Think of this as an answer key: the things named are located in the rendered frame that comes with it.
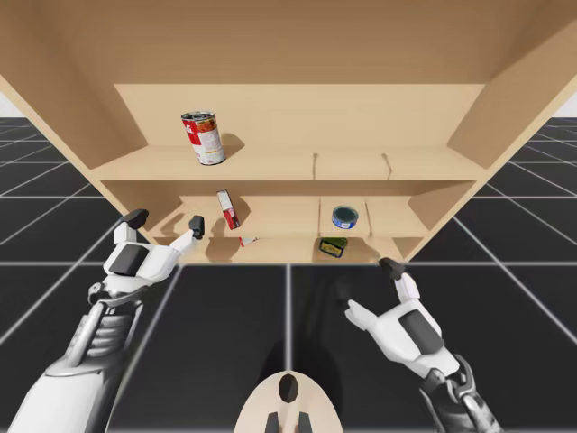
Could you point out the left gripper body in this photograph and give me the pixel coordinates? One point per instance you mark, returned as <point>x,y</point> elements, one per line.
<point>155,261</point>

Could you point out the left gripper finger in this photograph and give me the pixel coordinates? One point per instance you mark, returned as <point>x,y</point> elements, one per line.
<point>135,218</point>
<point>196,225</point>

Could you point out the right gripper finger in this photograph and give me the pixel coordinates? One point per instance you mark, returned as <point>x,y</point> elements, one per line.
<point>408,288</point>
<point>360,315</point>

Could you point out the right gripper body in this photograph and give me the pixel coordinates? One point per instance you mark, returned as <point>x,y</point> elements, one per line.
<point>392,334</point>

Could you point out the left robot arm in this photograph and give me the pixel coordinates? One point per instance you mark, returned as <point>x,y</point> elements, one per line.
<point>76,361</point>

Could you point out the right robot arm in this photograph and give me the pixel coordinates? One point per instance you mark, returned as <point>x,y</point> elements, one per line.
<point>464,401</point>

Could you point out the green and blue rectangular can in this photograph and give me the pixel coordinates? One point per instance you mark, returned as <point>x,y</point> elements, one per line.
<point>333,247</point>

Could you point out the red and white can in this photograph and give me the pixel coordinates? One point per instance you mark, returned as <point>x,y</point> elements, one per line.
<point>205,140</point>

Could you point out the blue flat can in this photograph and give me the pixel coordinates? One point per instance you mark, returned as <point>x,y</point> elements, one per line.
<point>345,216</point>

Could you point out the pale wooden shelf unit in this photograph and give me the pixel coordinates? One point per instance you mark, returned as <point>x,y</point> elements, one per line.
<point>293,67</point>

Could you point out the red and white carton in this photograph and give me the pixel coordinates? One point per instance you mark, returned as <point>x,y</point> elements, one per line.
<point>227,209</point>
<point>248,241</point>

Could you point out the tan robot part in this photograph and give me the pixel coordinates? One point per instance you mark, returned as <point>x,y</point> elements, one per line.
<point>288,415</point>

